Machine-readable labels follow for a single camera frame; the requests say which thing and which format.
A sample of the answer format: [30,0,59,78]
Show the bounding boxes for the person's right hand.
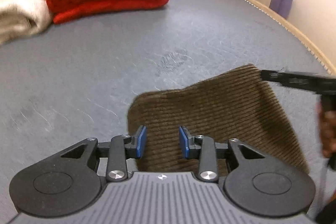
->
[317,103,336,158]

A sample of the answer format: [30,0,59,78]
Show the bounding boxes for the grey quilted mattress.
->
[1,0,326,223]

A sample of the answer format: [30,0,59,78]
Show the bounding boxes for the cream folded blanket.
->
[1,0,52,45]

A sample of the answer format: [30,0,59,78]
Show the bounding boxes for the brown corduroy pants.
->
[127,64,309,173]

